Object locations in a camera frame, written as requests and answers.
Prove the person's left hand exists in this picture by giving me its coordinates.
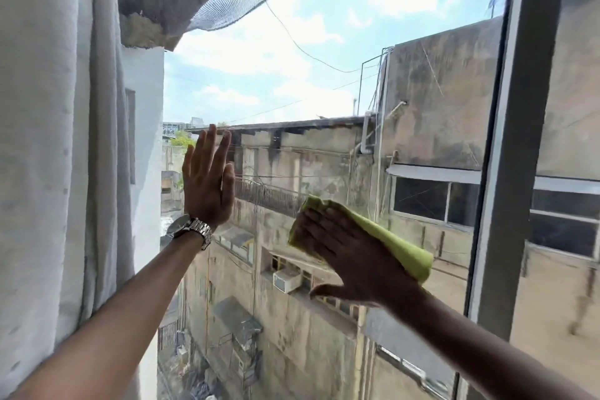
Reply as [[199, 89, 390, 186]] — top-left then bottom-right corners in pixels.
[[181, 124, 235, 230]]

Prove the silver metal wristwatch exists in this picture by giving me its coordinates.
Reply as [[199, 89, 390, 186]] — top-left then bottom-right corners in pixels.
[[166, 214, 213, 252]]

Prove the person's right forearm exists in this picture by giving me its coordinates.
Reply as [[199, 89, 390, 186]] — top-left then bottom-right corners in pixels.
[[391, 286, 597, 400]]

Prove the person's right hand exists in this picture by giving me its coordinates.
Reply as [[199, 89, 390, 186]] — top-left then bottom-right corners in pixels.
[[293, 206, 425, 308]]

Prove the metal balcony railing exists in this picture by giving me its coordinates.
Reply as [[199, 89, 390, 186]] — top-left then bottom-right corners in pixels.
[[234, 177, 306, 218]]

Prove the white drain pipe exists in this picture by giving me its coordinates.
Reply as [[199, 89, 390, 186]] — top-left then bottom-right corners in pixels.
[[360, 110, 377, 155]]

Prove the weathered concrete building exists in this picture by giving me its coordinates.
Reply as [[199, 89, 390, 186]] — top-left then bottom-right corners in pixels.
[[157, 0, 600, 400]]

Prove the black overhead cable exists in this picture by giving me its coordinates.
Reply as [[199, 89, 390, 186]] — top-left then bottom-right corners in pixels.
[[253, 0, 380, 74]]

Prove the grey window frame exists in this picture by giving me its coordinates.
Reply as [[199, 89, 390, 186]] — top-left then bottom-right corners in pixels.
[[463, 0, 564, 342]]

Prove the white curtain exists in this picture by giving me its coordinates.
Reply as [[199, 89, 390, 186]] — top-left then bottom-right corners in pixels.
[[0, 0, 166, 400]]

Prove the person's left forearm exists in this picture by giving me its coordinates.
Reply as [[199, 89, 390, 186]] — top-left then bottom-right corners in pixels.
[[8, 230, 208, 400]]

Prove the green cleaning cloth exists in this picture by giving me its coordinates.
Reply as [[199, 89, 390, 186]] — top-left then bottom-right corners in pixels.
[[287, 195, 435, 284]]

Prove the white framed building window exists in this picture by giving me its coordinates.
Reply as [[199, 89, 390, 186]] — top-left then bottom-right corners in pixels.
[[387, 163, 600, 261]]

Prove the white air conditioner unit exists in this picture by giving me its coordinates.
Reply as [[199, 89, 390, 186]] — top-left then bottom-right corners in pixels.
[[273, 268, 303, 294]]

